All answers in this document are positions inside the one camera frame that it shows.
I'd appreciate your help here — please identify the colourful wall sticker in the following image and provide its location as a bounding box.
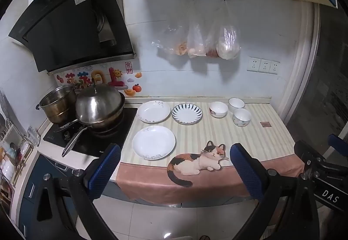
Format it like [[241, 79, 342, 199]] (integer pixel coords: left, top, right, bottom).
[[56, 66, 143, 98]]

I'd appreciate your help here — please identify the white floral plate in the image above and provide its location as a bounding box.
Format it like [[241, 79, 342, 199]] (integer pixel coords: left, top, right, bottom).
[[132, 125, 176, 160], [136, 100, 172, 124]]

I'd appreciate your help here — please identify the white bowl with red print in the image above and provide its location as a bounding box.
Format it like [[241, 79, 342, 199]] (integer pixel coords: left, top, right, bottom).
[[209, 101, 229, 118]]

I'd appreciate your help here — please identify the striped cat print mat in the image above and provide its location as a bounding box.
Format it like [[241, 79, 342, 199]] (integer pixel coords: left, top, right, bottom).
[[115, 101, 305, 205]]

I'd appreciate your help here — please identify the blue kitchen cabinet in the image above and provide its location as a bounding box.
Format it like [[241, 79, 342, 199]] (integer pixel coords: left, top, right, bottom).
[[16, 154, 90, 240]]

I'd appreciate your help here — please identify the black range hood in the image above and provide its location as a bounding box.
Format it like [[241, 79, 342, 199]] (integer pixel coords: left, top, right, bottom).
[[8, 0, 136, 73]]

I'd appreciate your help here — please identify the clear plastic food bag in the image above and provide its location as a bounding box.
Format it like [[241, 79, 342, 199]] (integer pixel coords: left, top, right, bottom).
[[216, 0, 241, 61], [187, 0, 207, 58], [151, 0, 196, 56]]

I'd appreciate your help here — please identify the metal dish rack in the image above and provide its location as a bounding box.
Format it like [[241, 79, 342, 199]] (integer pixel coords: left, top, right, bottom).
[[0, 118, 34, 197]]

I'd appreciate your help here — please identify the dark wok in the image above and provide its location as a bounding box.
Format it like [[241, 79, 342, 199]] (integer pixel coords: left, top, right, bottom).
[[58, 92, 126, 133]]

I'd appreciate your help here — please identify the black gas stove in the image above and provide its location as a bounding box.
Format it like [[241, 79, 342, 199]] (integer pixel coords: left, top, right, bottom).
[[43, 107, 139, 157]]

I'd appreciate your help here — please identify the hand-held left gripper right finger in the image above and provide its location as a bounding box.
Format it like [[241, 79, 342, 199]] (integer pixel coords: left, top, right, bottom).
[[230, 143, 320, 240]]

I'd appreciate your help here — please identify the steel wok lid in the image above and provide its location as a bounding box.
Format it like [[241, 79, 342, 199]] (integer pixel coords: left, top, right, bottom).
[[75, 78, 125, 124]]

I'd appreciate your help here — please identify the white porcelain bowl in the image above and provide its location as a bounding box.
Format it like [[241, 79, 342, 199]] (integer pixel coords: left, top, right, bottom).
[[228, 97, 246, 113]]

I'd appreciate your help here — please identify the steel stock pot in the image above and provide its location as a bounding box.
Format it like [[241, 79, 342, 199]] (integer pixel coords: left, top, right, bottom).
[[35, 83, 79, 124]]

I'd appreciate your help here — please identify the white bowl with blue print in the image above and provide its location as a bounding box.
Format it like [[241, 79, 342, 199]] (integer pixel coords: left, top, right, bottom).
[[232, 108, 252, 127]]

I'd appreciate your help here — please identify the blue striped plate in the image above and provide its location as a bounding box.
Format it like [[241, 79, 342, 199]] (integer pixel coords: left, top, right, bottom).
[[171, 103, 203, 124]]

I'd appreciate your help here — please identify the clear plastic box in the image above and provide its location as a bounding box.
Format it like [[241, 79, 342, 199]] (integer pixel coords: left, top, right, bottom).
[[27, 126, 42, 146]]

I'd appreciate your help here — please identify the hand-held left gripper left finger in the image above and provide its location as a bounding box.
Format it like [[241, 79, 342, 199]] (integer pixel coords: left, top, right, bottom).
[[31, 143, 121, 240]]

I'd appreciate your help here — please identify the white door frame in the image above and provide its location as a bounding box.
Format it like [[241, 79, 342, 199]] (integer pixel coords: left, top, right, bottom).
[[277, 0, 322, 121]]

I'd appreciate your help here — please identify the steel frying pan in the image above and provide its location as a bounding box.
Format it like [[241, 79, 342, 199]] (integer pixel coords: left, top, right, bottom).
[[62, 124, 123, 158]]

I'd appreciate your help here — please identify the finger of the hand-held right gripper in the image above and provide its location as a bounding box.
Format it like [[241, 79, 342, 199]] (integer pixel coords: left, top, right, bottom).
[[294, 140, 327, 175], [328, 134, 348, 156]]

